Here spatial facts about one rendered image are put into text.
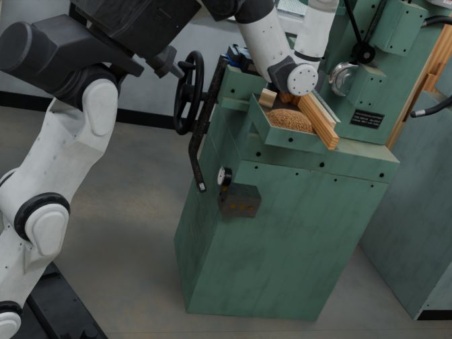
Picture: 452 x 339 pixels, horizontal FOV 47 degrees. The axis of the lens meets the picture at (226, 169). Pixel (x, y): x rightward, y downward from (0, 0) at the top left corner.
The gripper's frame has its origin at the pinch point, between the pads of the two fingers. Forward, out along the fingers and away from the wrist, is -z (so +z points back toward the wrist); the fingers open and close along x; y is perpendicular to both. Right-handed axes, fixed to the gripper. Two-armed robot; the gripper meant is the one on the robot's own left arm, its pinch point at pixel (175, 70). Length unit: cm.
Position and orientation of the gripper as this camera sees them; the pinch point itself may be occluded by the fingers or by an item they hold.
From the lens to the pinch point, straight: 168.7
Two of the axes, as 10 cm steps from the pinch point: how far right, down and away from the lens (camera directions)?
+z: -6.7, -5.4, -5.1
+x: -1.6, 7.7, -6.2
